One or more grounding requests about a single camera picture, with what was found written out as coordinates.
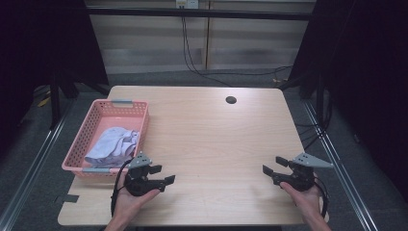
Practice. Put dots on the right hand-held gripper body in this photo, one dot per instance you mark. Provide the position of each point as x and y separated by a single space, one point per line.
303 174

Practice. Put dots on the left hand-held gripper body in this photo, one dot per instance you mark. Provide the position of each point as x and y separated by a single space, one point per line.
137 183

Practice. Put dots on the white cloth with blue print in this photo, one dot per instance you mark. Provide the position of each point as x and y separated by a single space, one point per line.
110 144

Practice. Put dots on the pink plastic perforated basket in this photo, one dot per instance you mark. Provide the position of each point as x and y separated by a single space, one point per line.
107 118

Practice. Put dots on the person's left hand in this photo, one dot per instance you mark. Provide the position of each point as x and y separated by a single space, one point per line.
128 202

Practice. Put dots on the person's right hand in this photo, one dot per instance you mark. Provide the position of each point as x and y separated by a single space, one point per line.
304 202

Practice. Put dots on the black tape strip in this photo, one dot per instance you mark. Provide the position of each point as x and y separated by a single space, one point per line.
69 198

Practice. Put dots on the dark round table grommet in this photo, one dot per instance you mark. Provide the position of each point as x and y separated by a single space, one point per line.
231 99

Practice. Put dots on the black metal stand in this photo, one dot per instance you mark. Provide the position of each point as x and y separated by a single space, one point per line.
55 102

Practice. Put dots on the black curtain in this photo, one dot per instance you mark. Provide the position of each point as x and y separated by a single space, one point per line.
369 80
41 45

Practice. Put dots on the yellow floor object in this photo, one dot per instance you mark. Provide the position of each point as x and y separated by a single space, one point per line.
44 102

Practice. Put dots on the black horizontal bar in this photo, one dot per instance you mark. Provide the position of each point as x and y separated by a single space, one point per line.
192 13

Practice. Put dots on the metal floor rail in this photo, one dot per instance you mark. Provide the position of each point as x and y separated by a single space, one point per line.
35 160
340 163

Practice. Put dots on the white wall power outlet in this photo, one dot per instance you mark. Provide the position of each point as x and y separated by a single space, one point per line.
187 4

